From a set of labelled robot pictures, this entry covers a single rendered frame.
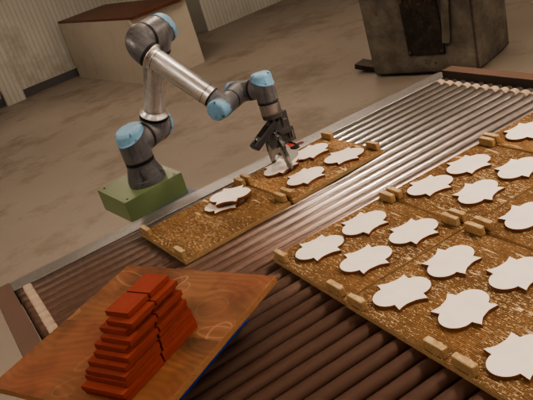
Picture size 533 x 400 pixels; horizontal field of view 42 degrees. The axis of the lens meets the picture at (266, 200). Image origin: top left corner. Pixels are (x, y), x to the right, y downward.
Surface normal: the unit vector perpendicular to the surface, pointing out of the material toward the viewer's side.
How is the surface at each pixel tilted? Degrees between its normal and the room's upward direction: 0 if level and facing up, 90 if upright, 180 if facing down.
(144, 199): 90
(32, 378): 0
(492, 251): 0
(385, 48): 90
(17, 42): 90
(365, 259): 0
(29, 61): 90
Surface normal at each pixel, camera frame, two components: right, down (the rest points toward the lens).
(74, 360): -0.28, -0.87
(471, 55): -0.62, 0.48
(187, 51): 0.58, 0.18
